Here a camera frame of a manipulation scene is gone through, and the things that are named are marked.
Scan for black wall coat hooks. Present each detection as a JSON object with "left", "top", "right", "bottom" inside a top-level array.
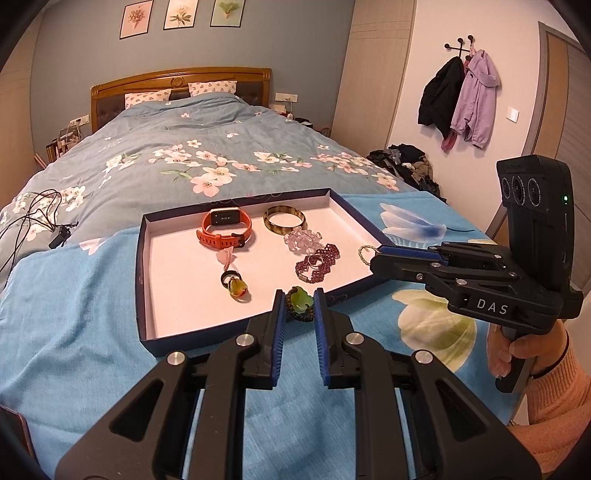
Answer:
[{"left": 444, "top": 34, "right": 478, "bottom": 58}]

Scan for grey-framed door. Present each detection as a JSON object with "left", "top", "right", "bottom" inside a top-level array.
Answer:
[{"left": 485, "top": 23, "right": 591, "bottom": 241}]

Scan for framed white flower picture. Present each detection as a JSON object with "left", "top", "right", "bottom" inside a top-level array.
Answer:
[{"left": 164, "top": 0, "right": 198, "bottom": 29}]

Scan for dark red bead bracelet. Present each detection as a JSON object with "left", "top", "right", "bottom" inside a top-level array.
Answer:
[{"left": 295, "top": 243, "right": 341, "bottom": 283}]

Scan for purple jacket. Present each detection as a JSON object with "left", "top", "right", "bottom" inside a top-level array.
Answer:
[{"left": 441, "top": 50, "right": 502, "bottom": 153}]

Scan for white spotted pillow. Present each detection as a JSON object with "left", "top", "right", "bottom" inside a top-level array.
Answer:
[
  {"left": 124, "top": 90, "right": 171, "bottom": 109},
  {"left": 188, "top": 80, "right": 237, "bottom": 97}
]

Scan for orange smartwatch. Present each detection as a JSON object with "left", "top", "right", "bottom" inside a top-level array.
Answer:
[{"left": 198, "top": 208, "right": 254, "bottom": 248}]

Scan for person's right forearm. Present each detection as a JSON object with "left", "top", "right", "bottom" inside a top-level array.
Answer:
[{"left": 505, "top": 342, "right": 591, "bottom": 476}]

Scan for black cable bundle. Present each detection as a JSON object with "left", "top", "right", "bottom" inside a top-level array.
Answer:
[{"left": 0, "top": 189, "right": 77, "bottom": 273}]

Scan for bright blue flower-print blanket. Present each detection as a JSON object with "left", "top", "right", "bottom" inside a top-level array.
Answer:
[{"left": 0, "top": 191, "right": 513, "bottom": 480}]

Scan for bedside table clutter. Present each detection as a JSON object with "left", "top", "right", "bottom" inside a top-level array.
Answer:
[{"left": 270, "top": 104, "right": 331, "bottom": 137}]

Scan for group of cosmetic bottles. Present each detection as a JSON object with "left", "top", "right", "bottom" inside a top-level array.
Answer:
[{"left": 34, "top": 122, "right": 88, "bottom": 167}]

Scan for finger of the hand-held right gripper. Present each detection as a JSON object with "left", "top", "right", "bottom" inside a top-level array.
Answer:
[
  {"left": 379, "top": 244, "right": 514, "bottom": 274},
  {"left": 369, "top": 255, "right": 519, "bottom": 304}
]

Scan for framed pink flower picture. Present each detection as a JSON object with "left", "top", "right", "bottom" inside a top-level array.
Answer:
[{"left": 120, "top": 0, "right": 154, "bottom": 40}]

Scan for framed green plant picture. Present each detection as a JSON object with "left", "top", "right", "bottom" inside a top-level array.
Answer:
[{"left": 211, "top": 0, "right": 244, "bottom": 27}]

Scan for dark reddish flat object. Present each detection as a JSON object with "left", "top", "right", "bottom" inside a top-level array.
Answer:
[{"left": 0, "top": 404, "right": 35, "bottom": 462}]

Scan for wooden bed headboard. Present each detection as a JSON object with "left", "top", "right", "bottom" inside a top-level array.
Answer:
[{"left": 90, "top": 67, "right": 272, "bottom": 134}]

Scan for black charger adapter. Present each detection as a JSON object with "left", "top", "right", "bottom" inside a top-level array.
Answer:
[{"left": 48, "top": 225, "right": 75, "bottom": 248}]

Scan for pink flower pendant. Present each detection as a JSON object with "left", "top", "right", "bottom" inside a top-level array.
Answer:
[{"left": 216, "top": 246, "right": 240, "bottom": 271}]

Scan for green jade braided bracelet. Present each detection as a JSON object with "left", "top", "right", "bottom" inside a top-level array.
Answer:
[{"left": 285, "top": 286, "right": 317, "bottom": 321}]

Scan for person's right hand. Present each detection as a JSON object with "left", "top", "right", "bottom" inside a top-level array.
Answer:
[{"left": 486, "top": 318, "right": 570, "bottom": 380}]

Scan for beige wardrobe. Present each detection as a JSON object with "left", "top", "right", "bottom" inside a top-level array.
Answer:
[{"left": 339, "top": 0, "right": 416, "bottom": 144}]

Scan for clear crystal bead bracelet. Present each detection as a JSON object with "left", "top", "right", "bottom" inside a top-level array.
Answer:
[{"left": 283, "top": 227, "right": 324, "bottom": 253}]

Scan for black jacket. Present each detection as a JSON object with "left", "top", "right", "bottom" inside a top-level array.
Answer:
[{"left": 418, "top": 56, "right": 465, "bottom": 127}]

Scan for horn-coloured bangle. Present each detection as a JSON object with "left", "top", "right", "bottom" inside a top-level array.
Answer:
[{"left": 263, "top": 205, "right": 308, "bottom": 236}]

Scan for dark blue shallow box tray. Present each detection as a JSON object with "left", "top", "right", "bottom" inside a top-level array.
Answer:
[{"left": 135, "top": 187, "right": 393, "bottom": 358}]

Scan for amber stone black ring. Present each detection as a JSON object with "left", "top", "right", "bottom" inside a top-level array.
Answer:
[{"left": 221, "top": 271, "right": 252, "bottom": 303}]

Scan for blue floral quilt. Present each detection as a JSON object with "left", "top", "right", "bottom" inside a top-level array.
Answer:
[{"left": 0, "top": 92, "right": 446, "bottom": 264}]

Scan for pile of dark clothes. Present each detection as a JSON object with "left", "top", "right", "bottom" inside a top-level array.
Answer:
[{"left": 367, "top": 144, "right": 446, "bottom": 201}]

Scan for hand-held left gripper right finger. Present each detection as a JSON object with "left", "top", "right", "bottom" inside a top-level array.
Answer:
[{"left": 313, "top": 287, "right": 542, "bottom": 480}]

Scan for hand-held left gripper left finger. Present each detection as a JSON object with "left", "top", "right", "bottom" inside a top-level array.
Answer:
[{"left": 55, "top": 289, "right": 287, "bottom": 480}]

